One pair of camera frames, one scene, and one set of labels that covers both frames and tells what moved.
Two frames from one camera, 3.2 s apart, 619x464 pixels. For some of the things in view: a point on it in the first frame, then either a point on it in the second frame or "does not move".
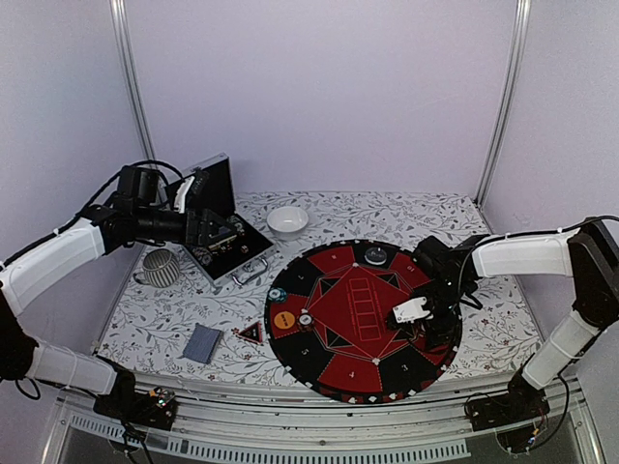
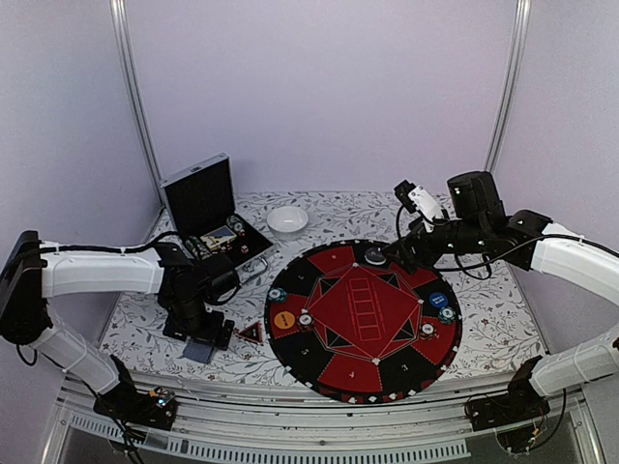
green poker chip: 277,295 does not move
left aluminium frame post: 121,17 does not move
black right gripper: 435,337 -> 417,236
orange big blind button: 283,319 does not move
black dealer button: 375,255 does not move
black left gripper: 202,238 -> 210,334
